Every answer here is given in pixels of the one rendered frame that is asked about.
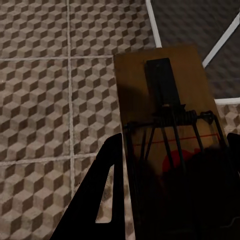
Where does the mousetrap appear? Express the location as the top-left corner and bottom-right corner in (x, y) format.
(113, 42), (240, 240)

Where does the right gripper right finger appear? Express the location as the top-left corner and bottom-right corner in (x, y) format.
(227, 133), (240, 174)

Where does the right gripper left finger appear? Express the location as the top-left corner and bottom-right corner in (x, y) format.
(50, 133), (126, 240)

